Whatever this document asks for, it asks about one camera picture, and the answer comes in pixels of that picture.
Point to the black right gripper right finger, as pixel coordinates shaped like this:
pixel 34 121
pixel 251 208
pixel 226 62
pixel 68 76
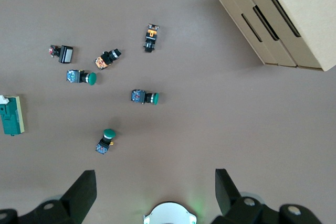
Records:
pixel 228 200

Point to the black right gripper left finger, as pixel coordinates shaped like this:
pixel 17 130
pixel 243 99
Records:
pixel 76 197

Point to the green load switch cream base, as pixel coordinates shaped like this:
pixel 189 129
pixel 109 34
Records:
pixel 10 116

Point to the brown paper table cover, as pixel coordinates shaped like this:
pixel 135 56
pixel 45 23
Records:
pixel 197 129

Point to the black square pushbutton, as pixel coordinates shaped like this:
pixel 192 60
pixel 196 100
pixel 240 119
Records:
pixel 64 54

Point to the brown cardboard box with slot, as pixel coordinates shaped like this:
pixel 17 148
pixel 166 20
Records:
pixel 315 11
pixel 263 51
pixel 284 53

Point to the black pushbutton orange block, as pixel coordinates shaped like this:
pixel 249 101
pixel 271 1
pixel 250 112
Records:
pixel 151 37

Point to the green mushroom pushbutton switch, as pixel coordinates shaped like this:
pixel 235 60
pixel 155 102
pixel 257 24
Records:
pixel 105 140
pixel 144 96
pixel 81 77

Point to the black selector switch orange block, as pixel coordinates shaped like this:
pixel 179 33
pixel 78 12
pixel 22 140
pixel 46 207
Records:
pixel 106 60

